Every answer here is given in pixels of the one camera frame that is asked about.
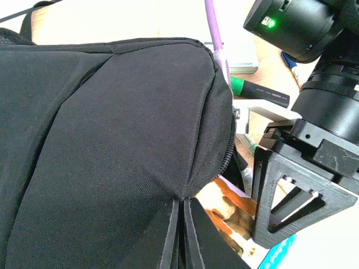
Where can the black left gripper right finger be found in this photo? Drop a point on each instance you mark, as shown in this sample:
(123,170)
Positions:
(193,211)

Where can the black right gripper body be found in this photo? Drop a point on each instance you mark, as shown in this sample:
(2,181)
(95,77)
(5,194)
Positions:
(314,148)

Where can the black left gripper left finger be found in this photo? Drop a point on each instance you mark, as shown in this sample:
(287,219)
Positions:
(169,257)

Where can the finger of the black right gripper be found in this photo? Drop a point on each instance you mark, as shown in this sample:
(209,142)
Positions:
(291,196)

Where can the dog picture book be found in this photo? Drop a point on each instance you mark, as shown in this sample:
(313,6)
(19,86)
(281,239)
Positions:
(232,212)

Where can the black student backpack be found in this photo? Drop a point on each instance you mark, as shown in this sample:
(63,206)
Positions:
(97,140)

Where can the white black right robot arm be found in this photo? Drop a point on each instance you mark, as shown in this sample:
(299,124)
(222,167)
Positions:
(324,32)

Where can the green black highlighter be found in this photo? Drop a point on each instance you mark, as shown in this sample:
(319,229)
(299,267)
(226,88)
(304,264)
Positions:
(249,90)

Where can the blue cap white marker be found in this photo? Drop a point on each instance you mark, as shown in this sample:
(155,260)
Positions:
(293,67)

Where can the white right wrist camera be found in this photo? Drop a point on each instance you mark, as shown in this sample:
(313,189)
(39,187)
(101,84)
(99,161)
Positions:
(264,108)

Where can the black enclosure frame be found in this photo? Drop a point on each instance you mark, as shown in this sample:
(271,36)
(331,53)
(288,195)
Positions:
(36,7)

